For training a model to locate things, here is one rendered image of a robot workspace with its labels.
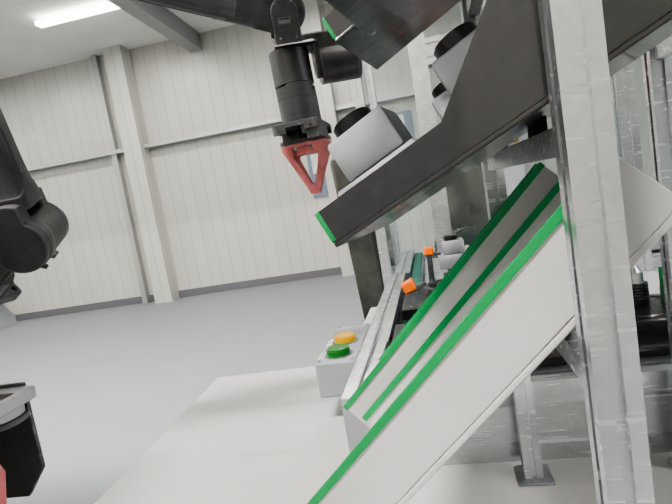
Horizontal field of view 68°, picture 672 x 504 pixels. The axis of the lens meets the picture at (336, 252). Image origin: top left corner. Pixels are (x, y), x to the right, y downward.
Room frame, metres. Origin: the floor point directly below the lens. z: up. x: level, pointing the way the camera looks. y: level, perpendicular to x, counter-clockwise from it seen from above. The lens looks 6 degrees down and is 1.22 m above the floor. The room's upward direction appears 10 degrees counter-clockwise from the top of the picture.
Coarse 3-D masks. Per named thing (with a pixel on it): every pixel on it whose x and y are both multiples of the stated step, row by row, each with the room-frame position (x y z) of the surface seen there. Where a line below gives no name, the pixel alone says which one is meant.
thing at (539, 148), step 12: (468, 0) 0.51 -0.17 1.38; (480, 0) 0.49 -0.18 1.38; (468, 12) 0.52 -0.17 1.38; (660, 48) 0.49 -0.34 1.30; (552, 132) 0.25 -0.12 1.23; (516, 144) 0.35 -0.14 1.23; (528, 144) 0.31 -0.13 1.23; (540, 144) 0.28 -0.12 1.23; (552, 144) 0.26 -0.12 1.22; (492, 156) 0.49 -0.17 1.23; (504, 156) 0.41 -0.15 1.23; (516, 156) 0.36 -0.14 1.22; (528, 156) 0.32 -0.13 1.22; (540, 156) 0.29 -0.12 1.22; (552, 156) 0.26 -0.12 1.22; (492, 168) 0.50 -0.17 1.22
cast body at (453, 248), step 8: (448, 240) 1.07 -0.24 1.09; (456, 240) 1.06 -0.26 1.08; (448, 248) 1.06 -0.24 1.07; (456, 248) 1.06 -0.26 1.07; (464, 248) 1.06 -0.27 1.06; (440, 256) 1.07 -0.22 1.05; (448, 256) 1.06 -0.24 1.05; (456, 256) 1.06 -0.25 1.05; (440, 264) 1.07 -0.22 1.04; (448, 264) 1.06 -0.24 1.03
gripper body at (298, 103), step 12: (288, 84) 0.71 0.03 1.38; (300, 84) 0.71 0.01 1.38; (288, 96) 0.71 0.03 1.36; (300, 96) 0.71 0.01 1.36; (312, 96) 0.72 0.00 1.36; (288, 108) 0.71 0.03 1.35; (300, 108) 0.71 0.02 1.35; (312, 108) 0.71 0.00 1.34; (288, 120) 0.71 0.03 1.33; (300, 120) 0.68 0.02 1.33; (312, 120) 0.68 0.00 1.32; (276, 132) 0.69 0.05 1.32; (288, 132) 0.72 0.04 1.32; (300, 132) 0.72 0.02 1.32
